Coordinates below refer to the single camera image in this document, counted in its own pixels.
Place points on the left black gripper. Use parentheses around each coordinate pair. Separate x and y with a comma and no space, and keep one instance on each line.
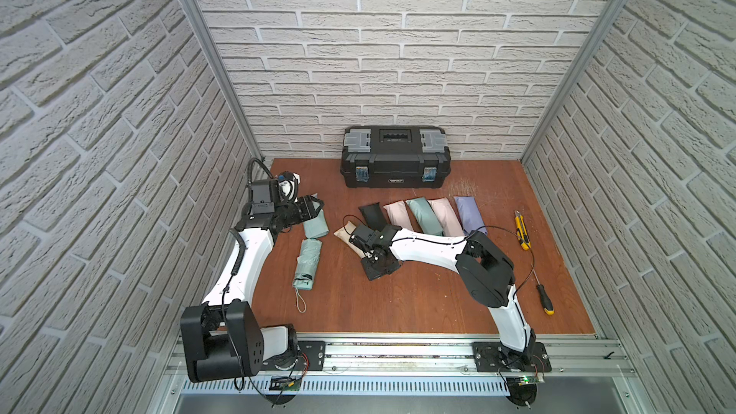
(308,209)

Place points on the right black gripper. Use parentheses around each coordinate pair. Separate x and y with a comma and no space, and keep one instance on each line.
(369,272)

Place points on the cream sleeved umbrella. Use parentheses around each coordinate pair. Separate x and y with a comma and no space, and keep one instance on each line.
(344,234)

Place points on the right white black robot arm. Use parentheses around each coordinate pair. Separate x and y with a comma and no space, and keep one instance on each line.
(487,273)

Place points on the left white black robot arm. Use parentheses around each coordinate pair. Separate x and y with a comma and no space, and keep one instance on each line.
(221,336)

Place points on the black sleeved umbrella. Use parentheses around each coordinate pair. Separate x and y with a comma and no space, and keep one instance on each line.
(374,217)

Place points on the mint green sleeved umbrella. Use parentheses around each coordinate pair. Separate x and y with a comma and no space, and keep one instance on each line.
(425,216)

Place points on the light pink sleeved umbrella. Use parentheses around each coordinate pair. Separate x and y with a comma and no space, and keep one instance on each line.
(445,214)

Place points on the lavender sleeved umbrella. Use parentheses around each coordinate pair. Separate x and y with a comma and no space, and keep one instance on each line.
(469,214)

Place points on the black plastic toolbox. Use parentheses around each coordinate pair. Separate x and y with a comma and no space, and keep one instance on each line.
(395,157)

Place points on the yellow utility knife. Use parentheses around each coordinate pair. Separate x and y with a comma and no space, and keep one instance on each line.
(522,233)

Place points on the yellow black screwdriver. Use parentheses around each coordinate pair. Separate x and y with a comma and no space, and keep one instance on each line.
(545,300)

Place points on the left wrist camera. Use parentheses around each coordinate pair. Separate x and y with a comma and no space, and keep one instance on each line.
(266,195)

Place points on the aluminium mounting rail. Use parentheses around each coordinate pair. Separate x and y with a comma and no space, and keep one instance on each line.
(429,365)

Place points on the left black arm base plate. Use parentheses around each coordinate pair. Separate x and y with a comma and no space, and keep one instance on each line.
(308,356)

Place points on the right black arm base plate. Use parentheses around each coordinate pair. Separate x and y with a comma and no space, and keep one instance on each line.
(492,357)

